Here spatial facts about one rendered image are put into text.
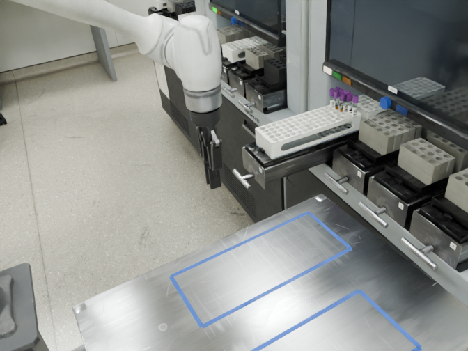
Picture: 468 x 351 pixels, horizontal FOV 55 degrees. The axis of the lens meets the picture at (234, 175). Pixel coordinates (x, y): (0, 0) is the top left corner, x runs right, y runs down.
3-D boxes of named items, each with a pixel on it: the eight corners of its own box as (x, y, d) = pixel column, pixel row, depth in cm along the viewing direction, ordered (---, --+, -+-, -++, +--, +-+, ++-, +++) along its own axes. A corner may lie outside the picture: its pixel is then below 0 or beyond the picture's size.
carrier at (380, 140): (392, 155, 116) (395, 136, 113) (386, 157, 116) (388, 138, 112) (363, 136, 125) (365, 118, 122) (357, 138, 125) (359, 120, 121)
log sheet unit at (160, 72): (159, 89, 306) (149, 37, 285) (171, 104, 285) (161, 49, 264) (155, 90, 305) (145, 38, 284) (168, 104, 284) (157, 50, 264)
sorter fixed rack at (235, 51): (283, 43, 198) (283, 29, 195) (295, 49, 191) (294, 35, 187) (222, 58, 189) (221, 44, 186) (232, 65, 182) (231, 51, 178)
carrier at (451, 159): (451, 180, 106) (457, 158, 103) (445, 182, 106) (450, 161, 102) (416, 157, 115) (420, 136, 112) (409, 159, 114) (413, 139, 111)
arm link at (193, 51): (232, 85, 104) (205, 69, 114) (227, 17, 95) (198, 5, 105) (191, 97, 100) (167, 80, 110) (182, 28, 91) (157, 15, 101)
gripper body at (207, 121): (225, 108, 107) (228, 142, 112) (211, 96, 114) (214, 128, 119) (196, 116, 105) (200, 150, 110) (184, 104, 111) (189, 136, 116)
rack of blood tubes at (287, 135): (340, 119, 138) (341, 101, 135) (361, 132, 130) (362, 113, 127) (255, 147, 129) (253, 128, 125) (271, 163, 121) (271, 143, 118)
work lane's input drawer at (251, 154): (420, 107, 154) (424, 83, 149) (452, 123, 144) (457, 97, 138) (230, 171, 132) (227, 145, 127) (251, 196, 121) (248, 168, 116)
